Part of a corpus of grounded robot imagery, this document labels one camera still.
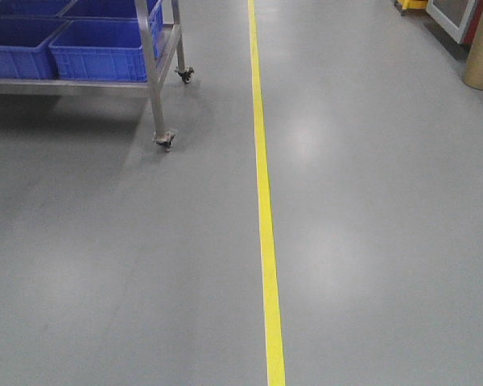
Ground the blue bin front left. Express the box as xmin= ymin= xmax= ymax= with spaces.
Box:
xmin=0 ymin=18 xmax=68 ymax=80

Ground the blue bin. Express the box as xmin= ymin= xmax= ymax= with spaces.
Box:
xmin=0 ymin=18 xmax=68 ymax=80
xmin=49 ymin=1 xmax=147 ymax=82

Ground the stainless steel wheeled cart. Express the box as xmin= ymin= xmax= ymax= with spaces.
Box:
xmin=0 ymin=1 xmax=194 ymax=152

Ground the blue bin front right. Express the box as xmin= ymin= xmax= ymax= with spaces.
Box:
xmin=49 ymin=1 xmax=147 ymax=82

